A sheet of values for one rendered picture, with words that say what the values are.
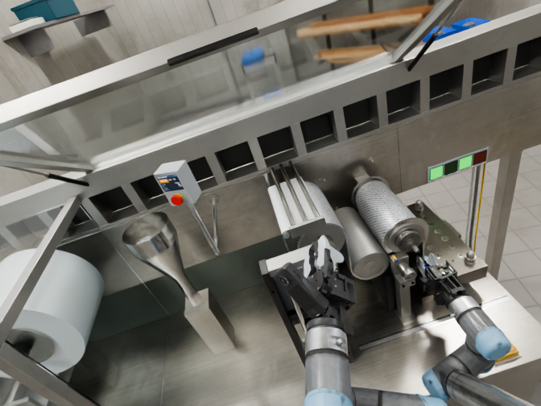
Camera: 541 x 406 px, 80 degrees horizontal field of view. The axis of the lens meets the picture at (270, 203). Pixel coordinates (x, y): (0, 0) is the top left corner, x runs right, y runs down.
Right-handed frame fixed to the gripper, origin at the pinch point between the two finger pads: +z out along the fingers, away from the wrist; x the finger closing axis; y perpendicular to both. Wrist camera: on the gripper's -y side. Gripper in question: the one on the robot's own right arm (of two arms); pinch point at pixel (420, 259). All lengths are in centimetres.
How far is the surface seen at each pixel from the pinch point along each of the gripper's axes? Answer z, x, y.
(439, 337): -17.3, 3.7, -19.1
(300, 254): -13, 38, 35
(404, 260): -6.1, 8.6, 10.1
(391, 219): 0.8, 8.4, 21.7
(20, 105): -10, 75, 86
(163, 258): 2, 76, 36
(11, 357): -24, 102, 45
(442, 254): 3.8, -10.4, -6.1
